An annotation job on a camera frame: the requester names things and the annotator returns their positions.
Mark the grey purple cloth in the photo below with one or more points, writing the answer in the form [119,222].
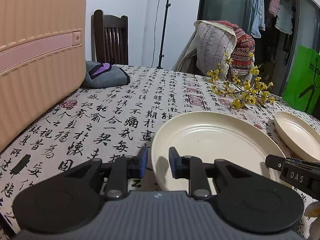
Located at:
[104,75]

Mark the yellow flower branch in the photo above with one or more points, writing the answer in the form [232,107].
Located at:
[243,92]

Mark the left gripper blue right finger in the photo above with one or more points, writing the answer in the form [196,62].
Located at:
[192,169]

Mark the chair with patterned blanket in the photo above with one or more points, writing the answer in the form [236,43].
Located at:
[218,44]

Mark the light blue hanging shirt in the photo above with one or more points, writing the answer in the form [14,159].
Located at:
[256,18]

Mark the black sliding window frame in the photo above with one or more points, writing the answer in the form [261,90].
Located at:
[275,51]

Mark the studio light on stand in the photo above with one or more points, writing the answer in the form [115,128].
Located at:
[161,55]

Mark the pink small suitcase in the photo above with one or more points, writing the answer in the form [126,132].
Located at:
[42,58]

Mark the calligraphy print tablecloth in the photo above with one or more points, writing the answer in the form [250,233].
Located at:
[111,122]

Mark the dark wooden chair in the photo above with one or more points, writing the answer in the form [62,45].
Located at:
[109,38]

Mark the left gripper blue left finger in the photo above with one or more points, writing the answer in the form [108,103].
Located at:
[121,170]

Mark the pink hanging garment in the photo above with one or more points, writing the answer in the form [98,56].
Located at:
[274,7]

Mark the white hanging garment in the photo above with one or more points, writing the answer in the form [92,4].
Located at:
[284,17]

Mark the cream plate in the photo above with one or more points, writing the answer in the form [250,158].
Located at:
[299,136]
[211,136]

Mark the green mucun paper bag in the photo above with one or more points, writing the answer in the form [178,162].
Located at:
[302,90]

